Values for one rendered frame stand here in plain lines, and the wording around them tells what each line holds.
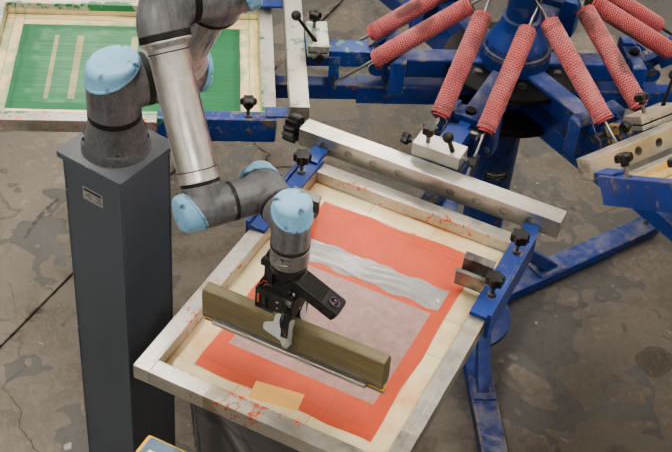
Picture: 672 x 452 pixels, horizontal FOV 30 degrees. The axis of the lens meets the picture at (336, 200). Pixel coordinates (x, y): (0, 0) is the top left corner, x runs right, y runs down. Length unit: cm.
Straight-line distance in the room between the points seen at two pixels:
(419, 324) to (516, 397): 123
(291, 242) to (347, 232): 68
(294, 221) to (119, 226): 64
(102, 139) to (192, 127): 46
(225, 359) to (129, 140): 51
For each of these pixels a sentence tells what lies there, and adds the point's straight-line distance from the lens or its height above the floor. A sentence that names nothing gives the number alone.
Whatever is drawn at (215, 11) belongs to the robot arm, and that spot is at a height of 170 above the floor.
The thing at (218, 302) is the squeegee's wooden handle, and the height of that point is 113.
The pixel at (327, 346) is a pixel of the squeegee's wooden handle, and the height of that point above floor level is 113.
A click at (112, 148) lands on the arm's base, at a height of 125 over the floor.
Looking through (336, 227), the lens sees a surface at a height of 95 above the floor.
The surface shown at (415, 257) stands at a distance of 291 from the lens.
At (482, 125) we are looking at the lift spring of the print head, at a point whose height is 106.
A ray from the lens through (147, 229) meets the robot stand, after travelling 287.
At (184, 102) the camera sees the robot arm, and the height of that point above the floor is 158.
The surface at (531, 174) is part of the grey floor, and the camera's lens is 476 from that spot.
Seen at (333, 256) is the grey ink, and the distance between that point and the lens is 288.
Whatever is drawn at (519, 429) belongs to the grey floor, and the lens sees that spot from 387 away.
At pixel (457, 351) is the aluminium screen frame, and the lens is 267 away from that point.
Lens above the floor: 292
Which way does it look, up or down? 40 degrees down
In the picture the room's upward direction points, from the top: 5 degrees clockwise
